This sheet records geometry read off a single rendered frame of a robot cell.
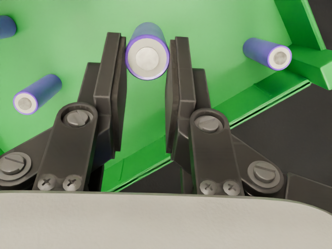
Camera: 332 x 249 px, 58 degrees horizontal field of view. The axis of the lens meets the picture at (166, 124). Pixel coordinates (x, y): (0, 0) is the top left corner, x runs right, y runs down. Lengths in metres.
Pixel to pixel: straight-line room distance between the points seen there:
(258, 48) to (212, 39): 0.05
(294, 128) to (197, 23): 0.48
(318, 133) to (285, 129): 0.08
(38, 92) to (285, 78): 0.20
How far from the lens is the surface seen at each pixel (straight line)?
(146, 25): 0.16
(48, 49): 0.29
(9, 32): 0.29
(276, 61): 0.23
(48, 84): 0.27
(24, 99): 0.24
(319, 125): 0.74
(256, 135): 0.69
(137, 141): 0.30
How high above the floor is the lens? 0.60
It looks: 69 degrees down
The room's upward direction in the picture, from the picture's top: 173 degrees clockwise
